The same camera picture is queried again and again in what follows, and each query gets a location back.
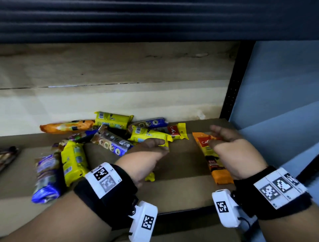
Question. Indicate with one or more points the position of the black metal wooden shelf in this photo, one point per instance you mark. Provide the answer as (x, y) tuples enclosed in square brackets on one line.
[(187, 194)]

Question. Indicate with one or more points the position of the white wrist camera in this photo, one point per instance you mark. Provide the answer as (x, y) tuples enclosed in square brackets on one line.
[(229, 219), (137, 224)]

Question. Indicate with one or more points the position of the drawstring bag packet purple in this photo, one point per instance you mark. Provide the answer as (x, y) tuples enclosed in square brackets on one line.
[(7, 157)]

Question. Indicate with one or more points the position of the orange Casa 60L packet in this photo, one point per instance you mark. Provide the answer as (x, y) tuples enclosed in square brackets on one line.
[(221, 175), (64, 126)]

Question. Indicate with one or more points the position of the person's left hand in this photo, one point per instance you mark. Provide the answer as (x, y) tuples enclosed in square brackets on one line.
[(142, 162)]

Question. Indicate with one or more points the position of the person's right hand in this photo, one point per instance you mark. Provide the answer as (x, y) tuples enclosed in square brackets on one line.
[(239, 157)]

